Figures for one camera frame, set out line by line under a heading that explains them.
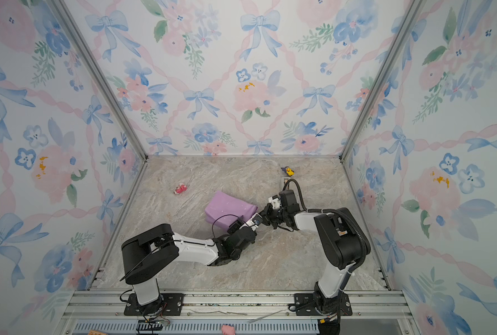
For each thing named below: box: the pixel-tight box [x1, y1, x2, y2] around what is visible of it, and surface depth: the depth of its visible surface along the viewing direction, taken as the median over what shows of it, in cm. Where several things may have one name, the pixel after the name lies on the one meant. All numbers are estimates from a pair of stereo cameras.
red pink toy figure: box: [173, 182, 188, 195], surface depth 105 cm
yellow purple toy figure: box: [280, 166, 296, 177], surface depth 113 cm
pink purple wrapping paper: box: [204, 191, 259, 229], surface depth 92 cm
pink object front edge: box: [221, 324, 236, 335], surface depth 69 cm
